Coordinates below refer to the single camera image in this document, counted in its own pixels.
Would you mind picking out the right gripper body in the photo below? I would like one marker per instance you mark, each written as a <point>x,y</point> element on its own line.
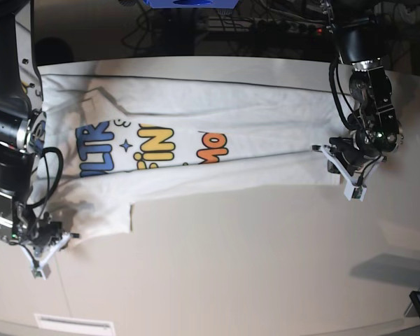
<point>45,233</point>

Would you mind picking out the white paper label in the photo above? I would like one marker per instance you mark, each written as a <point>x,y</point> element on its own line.
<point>75,325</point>

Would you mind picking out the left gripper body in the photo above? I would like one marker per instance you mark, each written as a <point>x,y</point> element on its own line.
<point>356,151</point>

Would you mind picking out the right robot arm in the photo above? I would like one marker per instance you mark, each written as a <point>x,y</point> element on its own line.
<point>22,135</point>

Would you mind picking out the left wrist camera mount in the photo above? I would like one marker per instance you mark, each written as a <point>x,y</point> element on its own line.
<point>355,182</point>

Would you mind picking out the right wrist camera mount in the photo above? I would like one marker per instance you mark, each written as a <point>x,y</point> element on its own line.
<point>39,262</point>

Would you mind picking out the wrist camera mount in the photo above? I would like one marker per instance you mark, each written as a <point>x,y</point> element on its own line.
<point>355,182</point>
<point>39,262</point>

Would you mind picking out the power strip with red light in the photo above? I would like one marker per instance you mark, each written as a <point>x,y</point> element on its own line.
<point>243,25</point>

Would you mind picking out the blue robot base block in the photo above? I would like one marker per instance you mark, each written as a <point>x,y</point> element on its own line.
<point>224,4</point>

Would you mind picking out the white printed T-shirt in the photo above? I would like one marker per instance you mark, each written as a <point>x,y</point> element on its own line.
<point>127,139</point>

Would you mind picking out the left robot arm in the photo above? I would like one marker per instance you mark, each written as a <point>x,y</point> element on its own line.
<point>358,36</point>

